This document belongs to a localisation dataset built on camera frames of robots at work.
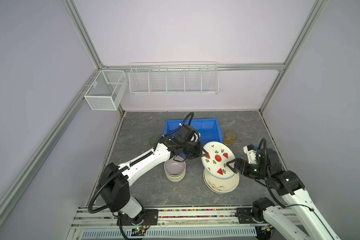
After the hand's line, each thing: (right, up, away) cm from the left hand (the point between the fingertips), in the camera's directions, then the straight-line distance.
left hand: (208, 156), depth 73 cm
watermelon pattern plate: (+4, -3, +1) cm, 5 cm away
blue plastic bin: (+7, +12, +37) cm, 39 cm away
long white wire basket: (-19, +47, +25) cm, 57 cm away
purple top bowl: (-17, -8, +7) cm, 20 cm away
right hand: (+12, -5, -1) cm, 13 cm away
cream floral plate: (+9, -18, +8) cm, 21 cm away
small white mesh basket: (-66, +40, +27) cm, 81 cm away
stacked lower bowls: (-17, -13, +5) cm, 22 cm away
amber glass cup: (+19, +9, +26) cm, 33 cm away
